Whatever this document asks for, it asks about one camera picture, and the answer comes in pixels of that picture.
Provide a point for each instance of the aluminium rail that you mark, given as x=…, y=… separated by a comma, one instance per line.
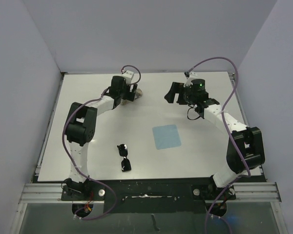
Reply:
x=244, y=192

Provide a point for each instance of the blue cleaning cloth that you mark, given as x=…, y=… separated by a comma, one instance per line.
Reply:
x=166, y=137

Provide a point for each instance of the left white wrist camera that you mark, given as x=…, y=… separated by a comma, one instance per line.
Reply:
x=128, y=76

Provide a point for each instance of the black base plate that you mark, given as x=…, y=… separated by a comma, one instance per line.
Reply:
x=141, y=196

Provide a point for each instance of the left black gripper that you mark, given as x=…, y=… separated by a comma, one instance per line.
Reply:
x=129, y=95

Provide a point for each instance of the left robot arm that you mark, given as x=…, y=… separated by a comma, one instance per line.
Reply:
x=80, y=125

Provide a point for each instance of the black sunglasses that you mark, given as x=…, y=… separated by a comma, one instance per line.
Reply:
x=123, y=152

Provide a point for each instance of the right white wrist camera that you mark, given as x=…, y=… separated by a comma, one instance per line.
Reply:
x=190, y=76

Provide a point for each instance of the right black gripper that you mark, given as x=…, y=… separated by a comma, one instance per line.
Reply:
x=177, y=88

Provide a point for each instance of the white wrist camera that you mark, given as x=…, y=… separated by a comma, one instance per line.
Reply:
x=190, y=76
x=128, y=76

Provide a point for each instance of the map print glasses case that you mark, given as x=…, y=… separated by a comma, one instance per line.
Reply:
x=138, y=94

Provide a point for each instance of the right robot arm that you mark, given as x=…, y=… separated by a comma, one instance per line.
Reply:
x=245, y=150

